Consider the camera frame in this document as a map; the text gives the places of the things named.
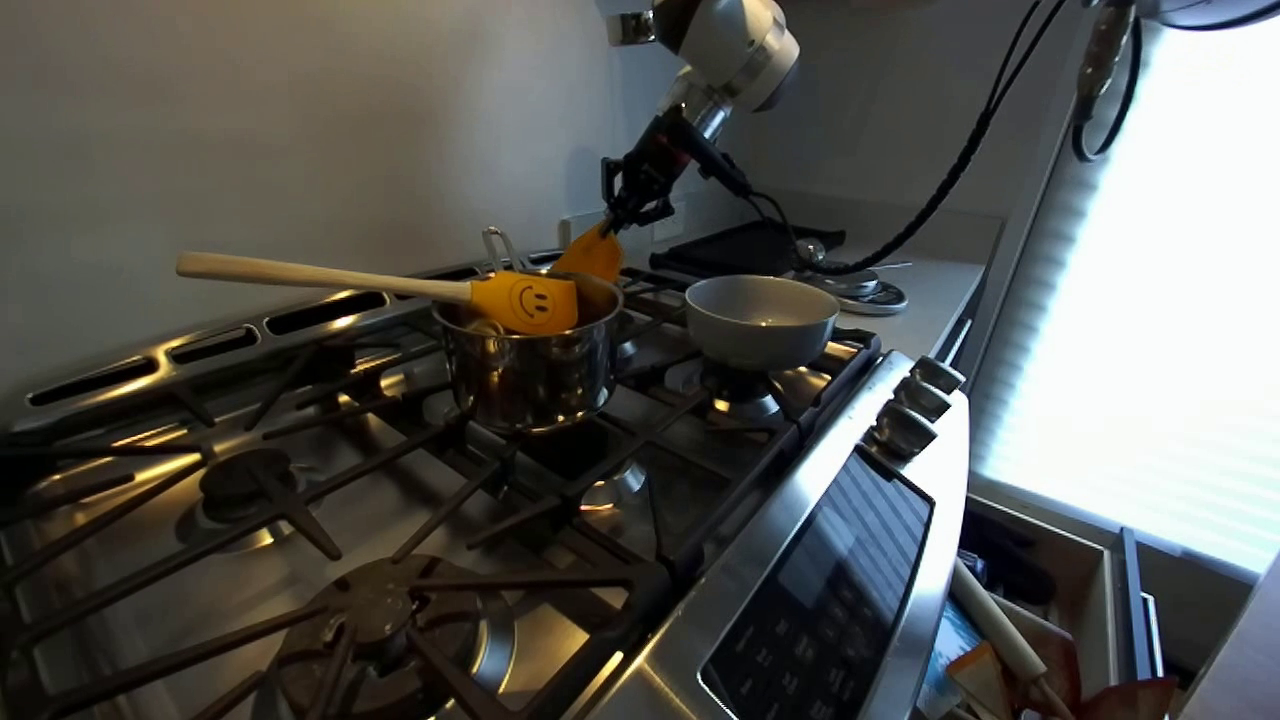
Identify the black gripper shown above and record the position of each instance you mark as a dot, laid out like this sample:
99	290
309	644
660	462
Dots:
660	156

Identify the orange cloth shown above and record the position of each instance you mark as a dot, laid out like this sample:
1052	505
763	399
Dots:
591	258

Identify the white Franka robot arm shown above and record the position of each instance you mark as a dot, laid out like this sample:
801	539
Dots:
739	46

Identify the steel stove knob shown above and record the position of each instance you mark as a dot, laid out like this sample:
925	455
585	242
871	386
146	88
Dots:
943	373
903	434
920	399

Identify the stainless steel gas stove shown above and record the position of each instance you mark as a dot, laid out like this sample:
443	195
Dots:
403	532

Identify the black rectangular tray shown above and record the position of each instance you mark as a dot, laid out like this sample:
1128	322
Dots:
746	244

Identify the white bowl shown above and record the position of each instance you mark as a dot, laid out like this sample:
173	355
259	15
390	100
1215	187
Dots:
763	322

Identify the small steel pot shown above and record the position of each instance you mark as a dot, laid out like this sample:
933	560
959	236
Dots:
542	373

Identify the round steel lid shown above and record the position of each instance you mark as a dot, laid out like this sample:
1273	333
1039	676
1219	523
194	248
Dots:
867	290

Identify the bright window blind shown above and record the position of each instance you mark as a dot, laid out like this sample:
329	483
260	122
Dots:
1147	306

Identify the white rolling pin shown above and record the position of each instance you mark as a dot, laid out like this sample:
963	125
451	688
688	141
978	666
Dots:
1002	627

